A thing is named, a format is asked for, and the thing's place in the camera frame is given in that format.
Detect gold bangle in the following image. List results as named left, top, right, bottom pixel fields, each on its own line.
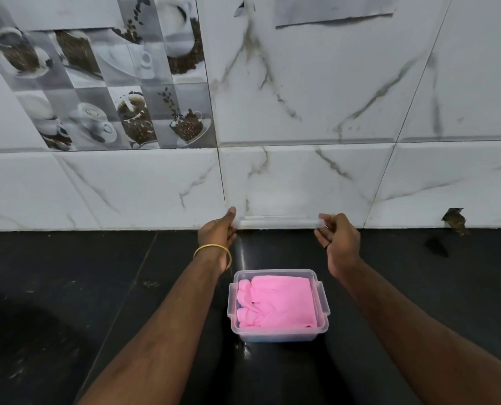
left=193, top=244, right=233, bottom=271

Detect pink rubber gloves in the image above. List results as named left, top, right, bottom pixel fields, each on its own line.
left=236, top=276, right=319, bottom=329

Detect clear plastic container lid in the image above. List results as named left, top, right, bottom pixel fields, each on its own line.
left=233, top=214, right=328, bottom=231

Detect person's left hand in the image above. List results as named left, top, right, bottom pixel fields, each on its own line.
left=197, top=207, right=238, bottom=257

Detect person's right hand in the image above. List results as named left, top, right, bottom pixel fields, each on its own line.
left=314, top=213, right=362, bottom=280

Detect person's right forearm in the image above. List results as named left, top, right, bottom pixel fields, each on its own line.
left=333, top=257, right=501, bottom=405

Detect clear plastic storage container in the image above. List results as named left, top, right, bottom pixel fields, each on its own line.
left=227, top=269, right=331, bottom=343

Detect person's left forearm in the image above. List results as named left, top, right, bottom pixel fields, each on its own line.
left=77, top=245, right=233, bottom=405

